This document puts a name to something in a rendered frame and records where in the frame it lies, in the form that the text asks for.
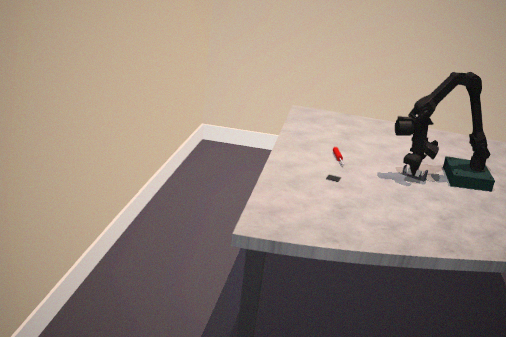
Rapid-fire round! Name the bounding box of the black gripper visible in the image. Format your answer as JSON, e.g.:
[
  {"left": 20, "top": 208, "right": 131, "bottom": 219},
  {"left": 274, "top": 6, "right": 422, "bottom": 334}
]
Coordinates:
[{"left": 403, "top": 135, "right": 427, "bottom": 176}]

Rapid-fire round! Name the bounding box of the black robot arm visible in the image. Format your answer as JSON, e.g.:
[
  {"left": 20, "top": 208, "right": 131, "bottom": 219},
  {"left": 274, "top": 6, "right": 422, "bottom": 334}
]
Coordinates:
[{"left": 394, "top": 72, "right": 491, "bottom": 172}]

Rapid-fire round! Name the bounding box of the grey cylindrical battery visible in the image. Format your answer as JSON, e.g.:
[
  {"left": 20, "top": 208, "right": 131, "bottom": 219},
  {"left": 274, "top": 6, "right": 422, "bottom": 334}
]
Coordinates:
[{"left": 406, "top": 167, "right": 424, "bottom": 177}]

